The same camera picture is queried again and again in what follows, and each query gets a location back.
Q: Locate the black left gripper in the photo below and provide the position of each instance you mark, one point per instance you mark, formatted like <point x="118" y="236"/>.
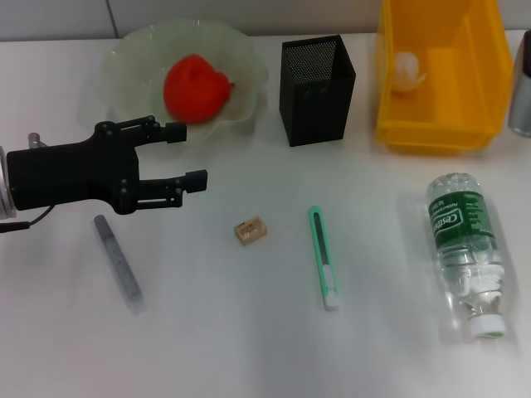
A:
<point x="70" y="174"/>

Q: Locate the orange fruit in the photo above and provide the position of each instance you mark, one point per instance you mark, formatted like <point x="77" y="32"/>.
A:
<point x="195" y="87"/>

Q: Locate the tan eraser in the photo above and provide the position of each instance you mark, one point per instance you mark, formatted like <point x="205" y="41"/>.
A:
<point x="251" y="229"/>

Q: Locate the green utility knife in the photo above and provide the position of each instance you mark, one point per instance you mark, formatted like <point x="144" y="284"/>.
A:
<point x="329" y="282"/>

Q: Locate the white paper ball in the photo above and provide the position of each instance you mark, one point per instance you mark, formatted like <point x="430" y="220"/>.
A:
<point x="406" y="70"/>

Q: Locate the clear green-label water bottle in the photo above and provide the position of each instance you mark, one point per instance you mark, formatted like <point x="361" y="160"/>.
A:
<point x="464" y="224"/>

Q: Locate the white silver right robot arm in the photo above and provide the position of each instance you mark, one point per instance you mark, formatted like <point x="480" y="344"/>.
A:
<point x="522" y="108"/>

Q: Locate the pale green glass fruit bowl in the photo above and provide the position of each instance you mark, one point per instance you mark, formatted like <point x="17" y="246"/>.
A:
<point x="132" y="62"/>

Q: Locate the grey marker pen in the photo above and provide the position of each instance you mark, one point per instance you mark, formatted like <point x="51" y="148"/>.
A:
<point x="118" y="261"/>

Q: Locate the black mesh pen holder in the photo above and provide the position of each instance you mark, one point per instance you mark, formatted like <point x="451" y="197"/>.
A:
<point x="315" y="112"/>

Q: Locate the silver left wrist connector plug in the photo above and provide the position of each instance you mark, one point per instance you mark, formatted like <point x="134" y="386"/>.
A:
<point x="35" y="140"/>

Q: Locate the yellow plastic bin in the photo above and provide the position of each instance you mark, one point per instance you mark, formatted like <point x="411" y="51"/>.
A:
<point x="435" y="124"/>

